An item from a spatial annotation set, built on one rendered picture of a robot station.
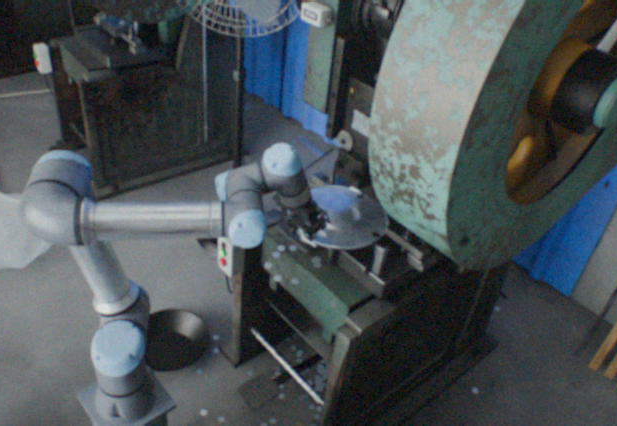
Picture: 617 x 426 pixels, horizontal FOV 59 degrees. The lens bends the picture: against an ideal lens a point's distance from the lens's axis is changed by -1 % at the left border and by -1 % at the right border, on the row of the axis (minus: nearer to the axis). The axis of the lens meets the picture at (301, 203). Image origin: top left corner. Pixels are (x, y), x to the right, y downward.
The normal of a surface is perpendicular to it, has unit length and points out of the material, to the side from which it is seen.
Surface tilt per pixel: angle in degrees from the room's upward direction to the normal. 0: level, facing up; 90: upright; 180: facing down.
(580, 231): 90
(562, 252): 90
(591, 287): 90
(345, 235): 0
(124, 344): 8
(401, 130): 91
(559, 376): 0
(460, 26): 67
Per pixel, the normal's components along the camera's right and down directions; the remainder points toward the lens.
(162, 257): 0.09, -0.81
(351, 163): -0.76, 0.32
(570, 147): -0.21, -0.21
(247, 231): 0.15, 0.59
